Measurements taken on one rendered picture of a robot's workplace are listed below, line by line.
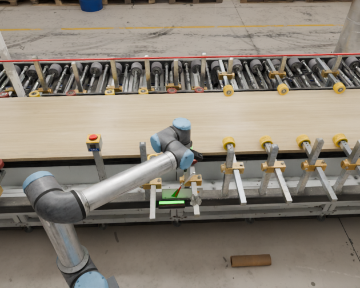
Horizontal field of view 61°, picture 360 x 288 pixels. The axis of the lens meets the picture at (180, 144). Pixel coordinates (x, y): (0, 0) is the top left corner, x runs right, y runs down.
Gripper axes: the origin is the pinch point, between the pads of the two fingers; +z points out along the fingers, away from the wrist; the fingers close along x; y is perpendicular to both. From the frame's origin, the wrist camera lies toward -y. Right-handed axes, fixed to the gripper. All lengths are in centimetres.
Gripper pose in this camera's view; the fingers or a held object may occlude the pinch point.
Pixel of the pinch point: (185, 172)
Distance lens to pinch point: 175.1
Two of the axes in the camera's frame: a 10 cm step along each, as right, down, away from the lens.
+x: 0.4, 6.8, -7.4
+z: 0.0, 7.4, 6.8
